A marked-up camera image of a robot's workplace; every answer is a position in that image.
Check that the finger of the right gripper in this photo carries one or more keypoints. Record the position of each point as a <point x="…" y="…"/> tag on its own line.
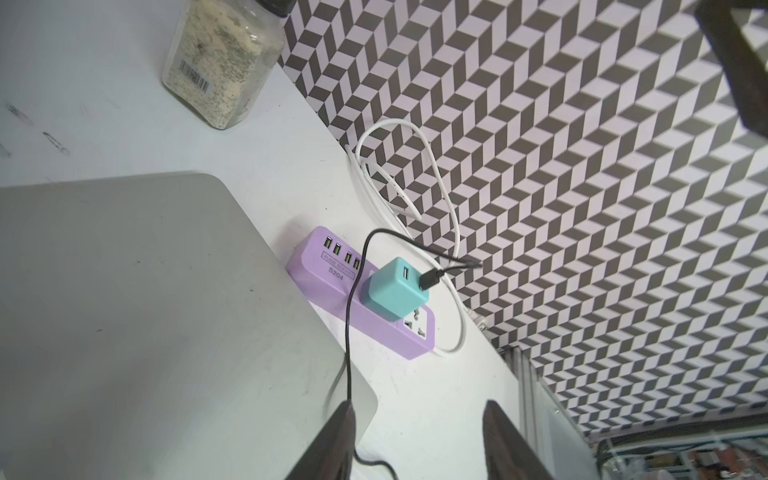
<point x="745" y="73"/>

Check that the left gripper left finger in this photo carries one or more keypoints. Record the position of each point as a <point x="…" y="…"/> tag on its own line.
<point x="330" y="455"/>

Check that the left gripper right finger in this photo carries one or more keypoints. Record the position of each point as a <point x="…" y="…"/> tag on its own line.
<point x="507" y="454"/>

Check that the teal charger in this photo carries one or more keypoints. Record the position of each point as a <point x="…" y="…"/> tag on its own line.
<point x="393" y="291"/>

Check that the purple power strip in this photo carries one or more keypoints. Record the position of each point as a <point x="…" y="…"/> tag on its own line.
<point x="324" y="267"/>

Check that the small jar dark lid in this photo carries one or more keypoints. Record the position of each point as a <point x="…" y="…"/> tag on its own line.
<point x="221" y="55"/>

